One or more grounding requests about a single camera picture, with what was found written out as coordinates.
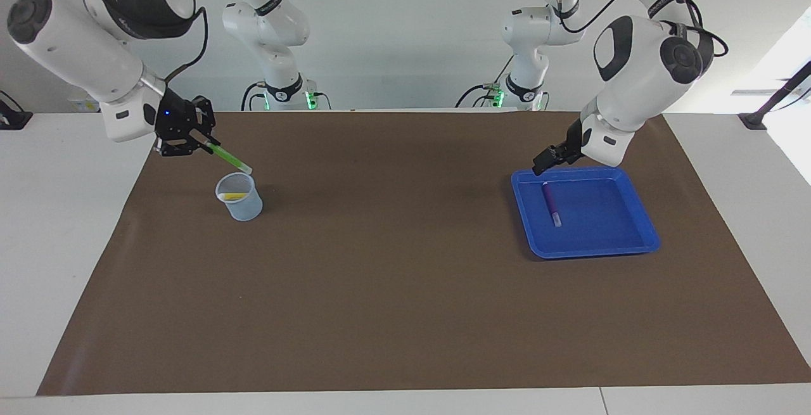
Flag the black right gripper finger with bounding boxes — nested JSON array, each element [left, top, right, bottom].
[[158, 141, 212, 158], [195, 95, 216, 148]]

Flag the green marker pen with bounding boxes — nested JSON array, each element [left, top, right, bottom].
[[206, 139, 253, 175]]

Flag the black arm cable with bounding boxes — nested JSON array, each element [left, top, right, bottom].
[[162, 0, 254, 83], [532, 0, 729, 61]]

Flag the black base cable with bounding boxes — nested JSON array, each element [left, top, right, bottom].
[[455, 57, 515, 109], [241, 81, 270, 112]]

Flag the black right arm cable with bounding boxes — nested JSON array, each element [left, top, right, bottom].
[[162, 0, 254, 83]]

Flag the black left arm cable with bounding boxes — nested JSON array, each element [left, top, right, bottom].
[[532, 0, 729, 61]]

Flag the black clamp stand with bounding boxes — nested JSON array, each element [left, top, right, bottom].
[[738, 60, 811, 131]]

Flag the black table clamp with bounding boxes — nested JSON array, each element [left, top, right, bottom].
[[0, 91, 34, 131]]

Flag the translucent plastic cup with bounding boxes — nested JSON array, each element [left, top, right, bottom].
[[215, 172, 264, 222]]

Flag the brown table mat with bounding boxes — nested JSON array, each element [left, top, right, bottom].
[[36, 111, 811, 397]]

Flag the blue plastic tray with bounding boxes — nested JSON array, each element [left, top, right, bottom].
[[511, 166, 661, 260]]

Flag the purple marker pen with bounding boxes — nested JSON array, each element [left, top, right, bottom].
[[542, 182, 563, 227]]

